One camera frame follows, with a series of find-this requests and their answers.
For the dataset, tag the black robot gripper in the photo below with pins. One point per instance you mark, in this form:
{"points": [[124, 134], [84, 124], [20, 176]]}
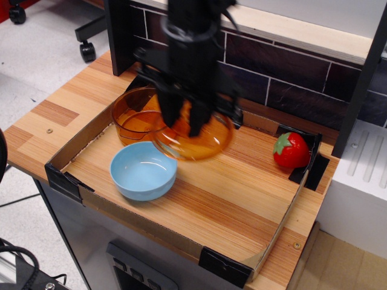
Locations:
{"points": [[188, 69]]}

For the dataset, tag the amber glass pot lid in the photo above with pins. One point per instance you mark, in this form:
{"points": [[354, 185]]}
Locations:
{"points": [[175, 142]]}

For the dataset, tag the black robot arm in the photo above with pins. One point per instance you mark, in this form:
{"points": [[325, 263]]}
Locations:
{"points": [[186, 18]]}

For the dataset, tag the light blue bowl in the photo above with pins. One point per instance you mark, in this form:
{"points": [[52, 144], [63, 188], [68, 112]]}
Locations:
{"points": [[142, 173]]}

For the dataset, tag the red toy strawberry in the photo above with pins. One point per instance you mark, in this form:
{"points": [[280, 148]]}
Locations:
{"points": [[291, 151]]}

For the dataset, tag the black office chair base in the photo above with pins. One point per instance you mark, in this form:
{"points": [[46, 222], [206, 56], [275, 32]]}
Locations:
{"points": [[85, 32]]}

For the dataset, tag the cardboard fence with black tape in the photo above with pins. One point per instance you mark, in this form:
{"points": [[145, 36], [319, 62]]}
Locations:
{"points": [[236, 209]]}

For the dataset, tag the grey oven control panel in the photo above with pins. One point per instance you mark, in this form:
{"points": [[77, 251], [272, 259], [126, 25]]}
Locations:
{"points": [[132, 273]]}

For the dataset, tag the black caster wheel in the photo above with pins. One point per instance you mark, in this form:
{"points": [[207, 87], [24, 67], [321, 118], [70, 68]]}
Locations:
{"points": [[17, 15]]}

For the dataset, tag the white toy sink unit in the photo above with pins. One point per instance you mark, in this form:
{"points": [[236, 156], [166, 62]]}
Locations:
{"points": [[354, 207]]}

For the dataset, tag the black equipment bottom left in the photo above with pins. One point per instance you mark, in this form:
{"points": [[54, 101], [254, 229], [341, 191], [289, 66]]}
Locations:
{"points": [[42, 281]]}

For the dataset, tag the black upright post left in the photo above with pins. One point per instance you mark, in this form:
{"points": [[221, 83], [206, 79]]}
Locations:
{"points": [[122, 20]]}

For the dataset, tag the dark grey upright post right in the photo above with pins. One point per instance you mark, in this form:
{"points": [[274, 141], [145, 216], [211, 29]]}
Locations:
{"points": [[363, 83]]}

